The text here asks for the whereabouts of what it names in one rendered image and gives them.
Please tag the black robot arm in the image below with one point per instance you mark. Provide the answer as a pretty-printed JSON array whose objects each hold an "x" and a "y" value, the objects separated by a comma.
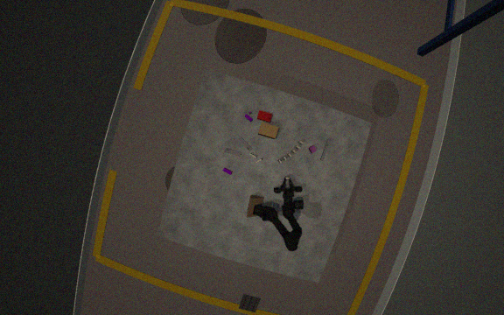
[{"x": 268, "y": 213}]

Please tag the red rectangular block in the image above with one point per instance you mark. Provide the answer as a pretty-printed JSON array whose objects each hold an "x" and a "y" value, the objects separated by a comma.
[{"x": 264, "y": 116}]

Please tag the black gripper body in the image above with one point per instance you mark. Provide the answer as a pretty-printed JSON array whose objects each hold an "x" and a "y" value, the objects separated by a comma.
[{"x": 297, "y": 189}]

